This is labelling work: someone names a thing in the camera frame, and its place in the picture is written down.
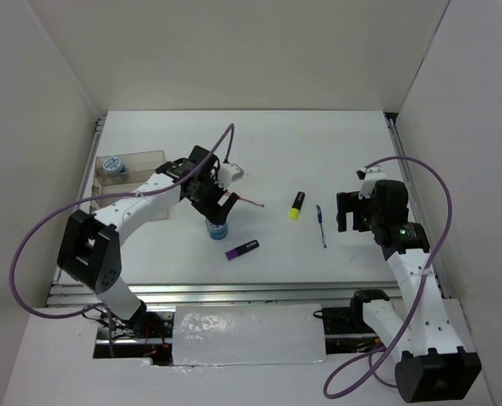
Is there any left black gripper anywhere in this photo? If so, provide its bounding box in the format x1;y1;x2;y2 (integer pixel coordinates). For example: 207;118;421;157
187;173;238;226

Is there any blue jar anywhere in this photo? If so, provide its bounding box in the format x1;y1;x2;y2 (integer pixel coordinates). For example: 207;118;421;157
205;219;228;240
101;156;128;177

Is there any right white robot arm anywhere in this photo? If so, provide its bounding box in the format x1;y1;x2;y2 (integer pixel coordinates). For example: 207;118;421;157
336;180;482;403

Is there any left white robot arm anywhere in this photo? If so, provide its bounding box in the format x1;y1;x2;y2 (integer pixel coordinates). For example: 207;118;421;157
57;157;243;337

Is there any red pen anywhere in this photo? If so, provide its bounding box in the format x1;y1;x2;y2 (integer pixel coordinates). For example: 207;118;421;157
237;195;265;208

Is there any blue pen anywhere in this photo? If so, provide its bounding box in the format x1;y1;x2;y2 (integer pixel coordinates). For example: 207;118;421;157
316;205;327;249

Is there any purple highlighter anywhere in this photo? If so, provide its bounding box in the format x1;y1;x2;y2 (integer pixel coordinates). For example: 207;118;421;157
225;239;259;261

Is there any yellow highlighter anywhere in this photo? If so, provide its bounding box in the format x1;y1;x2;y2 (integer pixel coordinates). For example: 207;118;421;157
288;191;305;220

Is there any clear tiered organizer tray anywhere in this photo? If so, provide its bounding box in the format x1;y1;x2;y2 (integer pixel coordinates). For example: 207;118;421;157
91;150;166;197

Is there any white foil front cover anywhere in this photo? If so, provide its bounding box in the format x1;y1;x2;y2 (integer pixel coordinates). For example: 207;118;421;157
172;304;326;366

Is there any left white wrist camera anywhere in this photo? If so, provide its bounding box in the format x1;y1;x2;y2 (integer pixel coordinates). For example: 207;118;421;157
217;162;244;189

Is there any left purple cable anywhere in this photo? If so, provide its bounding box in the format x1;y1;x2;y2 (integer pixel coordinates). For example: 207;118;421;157
8;123;236;318

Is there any purple cable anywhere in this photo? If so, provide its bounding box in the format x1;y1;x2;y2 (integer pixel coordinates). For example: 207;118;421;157
8;123;236;318
321;156;452;399

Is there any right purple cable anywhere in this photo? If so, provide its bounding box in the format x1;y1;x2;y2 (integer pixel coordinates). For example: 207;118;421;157
321;156;452;399

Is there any aluminium table frame rail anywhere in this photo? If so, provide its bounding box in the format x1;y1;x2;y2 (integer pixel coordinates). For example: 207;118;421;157
44;112;446;308

